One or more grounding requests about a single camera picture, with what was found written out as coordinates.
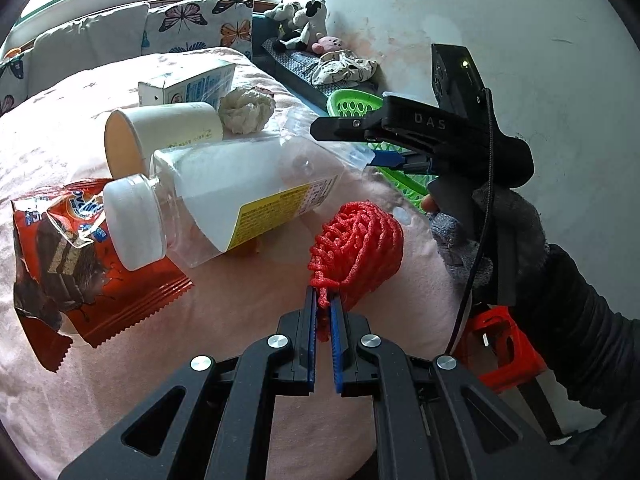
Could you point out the blue blanket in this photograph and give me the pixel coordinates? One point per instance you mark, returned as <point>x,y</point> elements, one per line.
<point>295,67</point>

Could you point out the red foam fruit net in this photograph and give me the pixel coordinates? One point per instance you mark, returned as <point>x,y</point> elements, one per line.
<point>360,240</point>

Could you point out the small butterfly print pillow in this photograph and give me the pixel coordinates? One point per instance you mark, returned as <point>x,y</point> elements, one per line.
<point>10,80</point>

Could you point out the person's right hand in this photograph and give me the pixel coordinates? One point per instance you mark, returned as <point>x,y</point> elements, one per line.
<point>522,220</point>

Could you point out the black white cow plush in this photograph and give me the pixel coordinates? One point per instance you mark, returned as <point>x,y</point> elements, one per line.
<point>307,20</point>

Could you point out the grey white plush toy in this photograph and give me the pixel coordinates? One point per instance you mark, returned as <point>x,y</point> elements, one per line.
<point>282,11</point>

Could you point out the pink plush toy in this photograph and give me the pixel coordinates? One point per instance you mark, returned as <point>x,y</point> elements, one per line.
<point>326,45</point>

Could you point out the white blue milk carton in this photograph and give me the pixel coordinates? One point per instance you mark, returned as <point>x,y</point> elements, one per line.
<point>200,85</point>

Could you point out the green plastic basket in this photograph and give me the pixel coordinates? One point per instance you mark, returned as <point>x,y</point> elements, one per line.
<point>350,105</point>

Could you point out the orange snack wrapper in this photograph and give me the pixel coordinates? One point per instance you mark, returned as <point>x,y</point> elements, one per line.
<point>75,280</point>

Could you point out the pink blanket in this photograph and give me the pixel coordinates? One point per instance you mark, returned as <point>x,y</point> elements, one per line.
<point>225,310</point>

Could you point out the clear plastic bottle white cap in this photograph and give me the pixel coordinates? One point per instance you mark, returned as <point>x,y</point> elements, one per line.
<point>210,195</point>

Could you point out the white tissue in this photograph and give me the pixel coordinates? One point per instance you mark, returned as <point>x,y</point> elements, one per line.
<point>245,110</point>

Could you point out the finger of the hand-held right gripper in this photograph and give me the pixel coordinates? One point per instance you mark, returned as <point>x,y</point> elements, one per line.
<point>387,158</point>
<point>345,127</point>

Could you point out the spotted cream cloth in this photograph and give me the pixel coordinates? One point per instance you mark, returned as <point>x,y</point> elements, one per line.
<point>345,67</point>

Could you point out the large butterfly print pillow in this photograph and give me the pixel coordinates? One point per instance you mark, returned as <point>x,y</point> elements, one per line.
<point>190,20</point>

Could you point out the white paper cup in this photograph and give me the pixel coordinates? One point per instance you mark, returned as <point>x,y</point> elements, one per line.
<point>170,125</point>

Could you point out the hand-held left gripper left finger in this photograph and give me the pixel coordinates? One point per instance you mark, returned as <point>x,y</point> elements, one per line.
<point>312,325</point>

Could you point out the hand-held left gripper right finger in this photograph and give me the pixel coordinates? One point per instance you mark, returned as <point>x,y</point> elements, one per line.
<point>336,345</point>

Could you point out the person's right forearm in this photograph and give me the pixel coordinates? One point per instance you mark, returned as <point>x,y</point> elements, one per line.
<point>575,335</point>

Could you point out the clear plastic bag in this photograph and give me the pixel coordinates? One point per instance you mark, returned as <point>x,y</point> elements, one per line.
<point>300,120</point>

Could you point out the grey cushion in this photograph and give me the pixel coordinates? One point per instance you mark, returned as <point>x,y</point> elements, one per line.
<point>117,35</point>
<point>57,55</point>

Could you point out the red plastic stool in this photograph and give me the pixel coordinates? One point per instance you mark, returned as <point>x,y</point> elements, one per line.
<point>495,355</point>

